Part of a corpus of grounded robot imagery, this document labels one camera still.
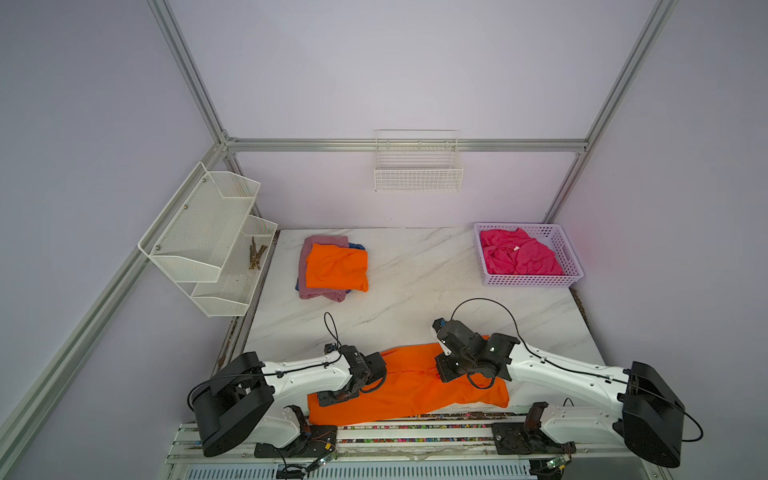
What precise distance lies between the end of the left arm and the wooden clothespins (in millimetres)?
467

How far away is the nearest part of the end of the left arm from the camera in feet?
1.98

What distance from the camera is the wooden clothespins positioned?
37.2 inches

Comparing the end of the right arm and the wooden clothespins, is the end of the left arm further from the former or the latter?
the wooden clothespins
